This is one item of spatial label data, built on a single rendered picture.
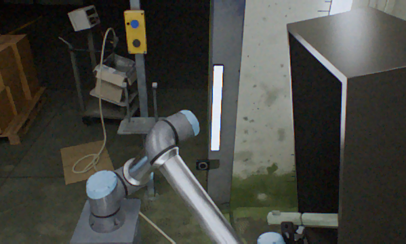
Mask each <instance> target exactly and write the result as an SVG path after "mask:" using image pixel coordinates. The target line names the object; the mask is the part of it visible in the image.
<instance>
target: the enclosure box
mask: <svg viewBox="0 0 406 244"><path fill-rule="evenodd" d="M287 46H288V58H289V81H290V93H291V115H292V127H293V151H294V163H295V175H296V197H297V210H298V213H299V214H302V215H303V214H338V228H315V227H306V228H305V233H306V238H305V239H306V242H307V244H406V21H405V20H403V19H400V18H397V17H396V16H392V15H390V14H387V13H385V12H382V11H380V10H378V9H375V8H372V7H364V8H360V9H354V10H350V11H347V12H340V13H336V14H331V15H327V16H321V17H317V18H311V19H307V20H301V21H297V22H291V23H287Z"/></svg>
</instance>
